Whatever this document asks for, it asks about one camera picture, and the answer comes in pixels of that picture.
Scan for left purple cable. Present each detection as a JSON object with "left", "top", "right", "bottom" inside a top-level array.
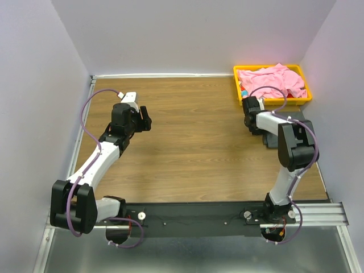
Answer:
[{"left": 65, "top": 89, "right": 145, "bottom": 250}]

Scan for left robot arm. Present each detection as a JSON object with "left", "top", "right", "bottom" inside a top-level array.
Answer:
[{"left": 49, "top": 103, "right": 152, "bottom": 237}]

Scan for yellow plastic bin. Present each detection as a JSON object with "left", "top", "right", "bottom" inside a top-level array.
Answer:
[{"left": 233, "top": 64, "right": 313, "bottom": 106}]

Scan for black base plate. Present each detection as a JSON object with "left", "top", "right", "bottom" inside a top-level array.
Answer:
[{"left": 105, "top": 201, "right": 296, "bottom": 243}]

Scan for grey t shirt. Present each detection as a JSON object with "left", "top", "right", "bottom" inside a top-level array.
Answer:
[{"left": 262, "top": 111, "right": 305, "bottom": 149}]

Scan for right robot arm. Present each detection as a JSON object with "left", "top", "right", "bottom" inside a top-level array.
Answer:
[{"left": 242, "top": 96, "right": 319, "bottom": 224}]

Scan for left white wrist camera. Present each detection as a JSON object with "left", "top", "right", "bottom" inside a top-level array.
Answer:
[{"left": 117, "top": 92, "right": 139, "bottom": 113}]

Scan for pink t shirt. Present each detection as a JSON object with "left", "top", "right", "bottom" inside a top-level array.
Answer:
[{"left": 237, "top": 63, "right": 307, "bottom": 99}]

